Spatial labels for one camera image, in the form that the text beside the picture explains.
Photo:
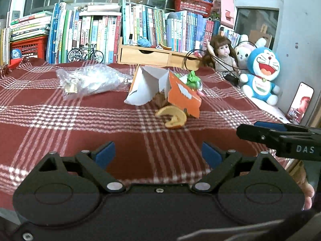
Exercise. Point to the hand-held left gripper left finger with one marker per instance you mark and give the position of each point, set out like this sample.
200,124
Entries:
105,154

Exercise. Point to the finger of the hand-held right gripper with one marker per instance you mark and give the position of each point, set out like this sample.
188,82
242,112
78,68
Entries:
253,133
269,126

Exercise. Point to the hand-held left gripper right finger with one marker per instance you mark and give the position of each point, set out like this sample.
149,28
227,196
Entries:
211,154

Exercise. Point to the clear plastic bag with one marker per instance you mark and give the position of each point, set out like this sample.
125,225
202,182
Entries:
92,80

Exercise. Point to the short row of books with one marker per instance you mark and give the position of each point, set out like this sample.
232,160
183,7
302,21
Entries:
229,35

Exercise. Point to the row of blue-spined books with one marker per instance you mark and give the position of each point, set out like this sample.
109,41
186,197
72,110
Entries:
193,32

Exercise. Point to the row of thin colourful books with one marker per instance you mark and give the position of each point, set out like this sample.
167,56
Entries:
85,37

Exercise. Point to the row of tall books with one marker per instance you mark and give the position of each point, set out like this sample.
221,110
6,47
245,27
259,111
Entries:
145,22

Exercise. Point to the row of pale upright books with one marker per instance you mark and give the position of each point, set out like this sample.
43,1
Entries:
5,47

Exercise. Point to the horizontal stack of books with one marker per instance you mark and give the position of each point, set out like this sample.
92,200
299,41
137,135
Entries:
30,26

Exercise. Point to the person's right hand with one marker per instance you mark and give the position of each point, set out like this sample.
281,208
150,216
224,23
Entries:
308,193

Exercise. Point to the white bed sheet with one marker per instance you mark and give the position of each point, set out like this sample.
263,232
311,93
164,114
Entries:
277,114

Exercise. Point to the red plaid blanket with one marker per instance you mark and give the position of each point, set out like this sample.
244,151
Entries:
100,120

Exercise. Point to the smartphone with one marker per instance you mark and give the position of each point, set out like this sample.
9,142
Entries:
299,103

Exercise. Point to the blue cat plush toy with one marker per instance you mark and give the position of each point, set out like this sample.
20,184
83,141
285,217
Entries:
260,85

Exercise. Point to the orange peel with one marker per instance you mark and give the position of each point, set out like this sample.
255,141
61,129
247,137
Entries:
175,120

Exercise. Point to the small black device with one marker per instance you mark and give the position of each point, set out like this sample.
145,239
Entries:
232,79

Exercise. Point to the brown food scraps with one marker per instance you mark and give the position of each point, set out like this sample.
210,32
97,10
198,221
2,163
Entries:
160,100

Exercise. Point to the green plastic bag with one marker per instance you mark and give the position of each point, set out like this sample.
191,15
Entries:
193,79

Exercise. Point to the white bunny plush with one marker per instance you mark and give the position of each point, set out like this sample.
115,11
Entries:
242,52

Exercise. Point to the orange white paper box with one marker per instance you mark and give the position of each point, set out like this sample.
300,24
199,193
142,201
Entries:
150,85

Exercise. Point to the brown-haired doll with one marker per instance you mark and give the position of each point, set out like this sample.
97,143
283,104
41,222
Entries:
224,47

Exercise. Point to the black bicycle model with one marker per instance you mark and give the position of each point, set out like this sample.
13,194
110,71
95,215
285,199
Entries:
75,54

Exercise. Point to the wooden drawer organizer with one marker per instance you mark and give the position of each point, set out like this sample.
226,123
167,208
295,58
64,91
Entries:
145,55

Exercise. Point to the small glass bottle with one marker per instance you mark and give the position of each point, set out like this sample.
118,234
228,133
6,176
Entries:
130,40

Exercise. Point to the wooden curved trinket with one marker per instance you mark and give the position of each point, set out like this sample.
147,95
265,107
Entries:
166,46

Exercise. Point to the blue yarn toy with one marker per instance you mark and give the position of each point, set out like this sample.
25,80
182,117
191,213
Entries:
143,42

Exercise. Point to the pink box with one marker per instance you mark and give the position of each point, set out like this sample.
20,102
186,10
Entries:
225,7

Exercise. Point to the red flat box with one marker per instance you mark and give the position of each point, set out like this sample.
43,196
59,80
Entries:
15,64

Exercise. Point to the red plastic crate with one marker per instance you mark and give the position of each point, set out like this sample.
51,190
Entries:
30,47

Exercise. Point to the blue round container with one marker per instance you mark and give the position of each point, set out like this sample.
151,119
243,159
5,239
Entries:
16,54

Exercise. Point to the red plastic basket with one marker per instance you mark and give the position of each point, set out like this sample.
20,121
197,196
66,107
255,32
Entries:
193,6

